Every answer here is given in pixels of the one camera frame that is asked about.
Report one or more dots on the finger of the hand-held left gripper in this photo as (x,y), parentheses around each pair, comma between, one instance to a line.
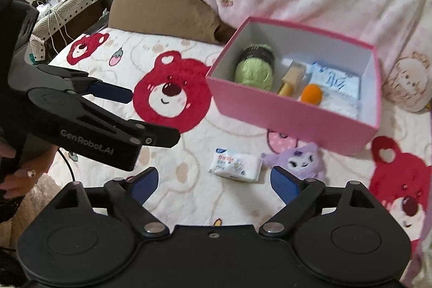
(111,92)
(152,136)

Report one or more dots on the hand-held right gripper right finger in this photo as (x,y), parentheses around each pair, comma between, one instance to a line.
(285,185)

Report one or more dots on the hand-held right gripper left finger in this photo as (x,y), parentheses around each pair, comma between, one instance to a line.
(145,185)

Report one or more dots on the purple plush toy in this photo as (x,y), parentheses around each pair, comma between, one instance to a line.
(297,159)

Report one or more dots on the white tissue pack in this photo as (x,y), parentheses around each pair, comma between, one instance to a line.
(234,165)

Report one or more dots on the pink cardboard box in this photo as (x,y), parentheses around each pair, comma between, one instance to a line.
(287,119)

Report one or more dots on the orange makeup sponge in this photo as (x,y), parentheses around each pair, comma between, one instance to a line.
(312,94)

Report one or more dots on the blue wet wipes pack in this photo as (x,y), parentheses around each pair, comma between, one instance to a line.
(337,80)

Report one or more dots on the green yarn ball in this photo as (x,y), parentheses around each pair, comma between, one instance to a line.
(253,72)

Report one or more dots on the person's left hand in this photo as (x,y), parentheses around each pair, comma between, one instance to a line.
(20,178)

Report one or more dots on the red bear printed blanket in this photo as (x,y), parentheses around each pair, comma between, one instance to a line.
(168,95)

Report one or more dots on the person's beige fuzzy clothing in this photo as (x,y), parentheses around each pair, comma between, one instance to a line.
(37,203)

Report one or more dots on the patterned cloth covered cabinet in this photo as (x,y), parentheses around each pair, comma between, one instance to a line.
(81,4)

